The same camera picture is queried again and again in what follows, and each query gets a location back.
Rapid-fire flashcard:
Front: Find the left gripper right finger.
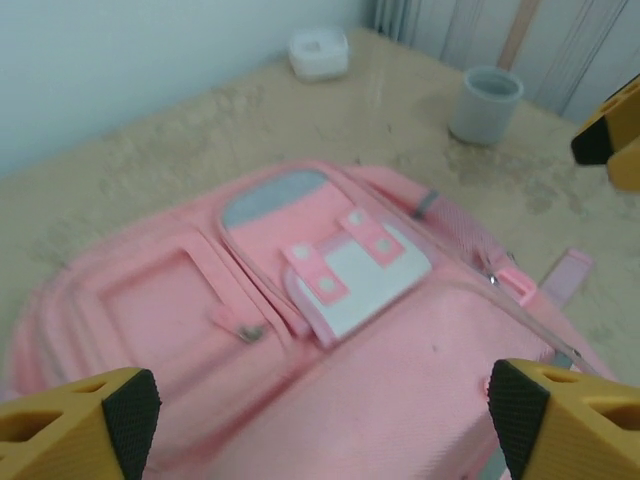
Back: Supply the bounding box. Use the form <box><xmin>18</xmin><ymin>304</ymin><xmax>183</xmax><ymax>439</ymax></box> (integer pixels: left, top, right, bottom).
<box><xmin>487</xmin><ymin>358</ymin><xmax>640</xmax><ymax>480</ymax></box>

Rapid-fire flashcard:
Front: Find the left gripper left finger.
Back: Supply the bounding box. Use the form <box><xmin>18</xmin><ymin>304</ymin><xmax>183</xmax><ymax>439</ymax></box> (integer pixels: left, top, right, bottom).
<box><xmin>0</xmin><ymin>367</ymin><xmax>165</xmax><ymax>480</ymax></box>

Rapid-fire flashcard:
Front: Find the pink student backpack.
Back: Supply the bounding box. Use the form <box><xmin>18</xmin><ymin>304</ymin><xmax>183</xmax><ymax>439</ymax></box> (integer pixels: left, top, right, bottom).
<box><xmin>0</xmin><ymin>158</ymin><xmax>621</xmax><ymax>480</ymax></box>

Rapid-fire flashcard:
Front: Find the grey cup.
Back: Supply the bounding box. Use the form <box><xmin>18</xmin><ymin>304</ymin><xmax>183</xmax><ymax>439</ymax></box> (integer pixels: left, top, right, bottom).
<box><xmin>448</xmin><ymin>64</ymin><xmax>525</xmax><ymax>146</ymax></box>

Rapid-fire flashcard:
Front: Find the small white lidded box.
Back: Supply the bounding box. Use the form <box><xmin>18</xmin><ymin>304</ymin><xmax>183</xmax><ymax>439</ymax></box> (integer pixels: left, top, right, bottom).
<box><xmin>287</xmin><ymin>27</ymin><xmax>350</xmax><ymax>81</ymax></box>

